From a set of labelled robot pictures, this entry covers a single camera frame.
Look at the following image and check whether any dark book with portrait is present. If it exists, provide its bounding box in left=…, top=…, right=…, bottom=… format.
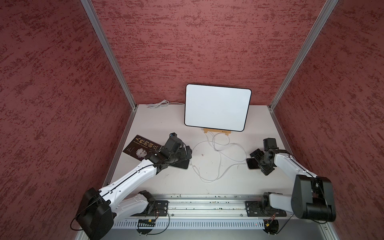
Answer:
left=123, top=135, right=161, bottom=161

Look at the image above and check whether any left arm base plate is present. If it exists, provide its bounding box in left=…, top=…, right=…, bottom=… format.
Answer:
left=147, top=201, right=169, bottom=217

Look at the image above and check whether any aluminium corner post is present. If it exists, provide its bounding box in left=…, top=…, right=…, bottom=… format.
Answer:
left=269, top=0, right=339, bottom=113
left=81, top=0, right=137, bottom=111

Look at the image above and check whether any wooden board stand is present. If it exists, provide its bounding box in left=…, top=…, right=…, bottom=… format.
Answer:
left=203, top=128, right=231, bottom=136

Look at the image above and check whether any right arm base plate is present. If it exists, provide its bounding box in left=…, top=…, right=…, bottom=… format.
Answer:
left=245, top=201, right=287, bottom=217

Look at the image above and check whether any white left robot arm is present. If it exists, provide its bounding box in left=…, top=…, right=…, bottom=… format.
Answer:
left=74, top=133, right=193, bottom=240

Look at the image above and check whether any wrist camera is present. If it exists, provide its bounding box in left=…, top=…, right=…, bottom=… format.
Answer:
left=169, top=133, right=183, bottom=143
left=263, top=138, right=279, bottom=152

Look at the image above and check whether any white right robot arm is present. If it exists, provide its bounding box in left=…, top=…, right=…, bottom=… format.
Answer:
left=250, top=149, right=337, bottom=224

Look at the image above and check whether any coiled white cable at back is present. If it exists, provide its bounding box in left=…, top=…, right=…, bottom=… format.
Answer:
left=146, top=99, right=185, bottom=109

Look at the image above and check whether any left aluminium corner post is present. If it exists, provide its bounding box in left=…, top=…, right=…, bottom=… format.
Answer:
left=81, top=0, right=137, bottom=111

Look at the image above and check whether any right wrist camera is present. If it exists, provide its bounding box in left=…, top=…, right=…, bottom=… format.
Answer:
left=263, top=138, right=279, bottom=152

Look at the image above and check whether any white slotted cable duct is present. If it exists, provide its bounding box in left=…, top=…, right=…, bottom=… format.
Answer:
left=113, top=218, right=265, bottom=230

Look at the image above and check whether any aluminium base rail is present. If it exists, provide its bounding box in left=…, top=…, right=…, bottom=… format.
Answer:
left=153, top=194, right=292, bottom=219

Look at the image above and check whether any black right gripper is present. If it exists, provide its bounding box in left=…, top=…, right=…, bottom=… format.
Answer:
left=249, top=148, right=274, bottom=175

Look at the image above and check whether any white board black frame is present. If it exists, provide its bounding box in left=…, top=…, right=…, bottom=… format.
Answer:
left=184, top=84, right=252, bottom=132

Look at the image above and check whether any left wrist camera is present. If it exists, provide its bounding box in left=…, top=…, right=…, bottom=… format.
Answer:
left=169, top=133, right=183, bottom=143

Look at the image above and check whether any right aluminium corner post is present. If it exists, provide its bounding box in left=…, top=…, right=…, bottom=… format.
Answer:
left=269, top=0, right=339, bottom=113

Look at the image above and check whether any black phone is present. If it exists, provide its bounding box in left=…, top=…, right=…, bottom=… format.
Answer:
left=170, top=160, right=190, bottom=170

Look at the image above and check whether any pink-cased phone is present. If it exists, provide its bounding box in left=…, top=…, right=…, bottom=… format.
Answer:
left=246, top=158, right=260, bottom=170

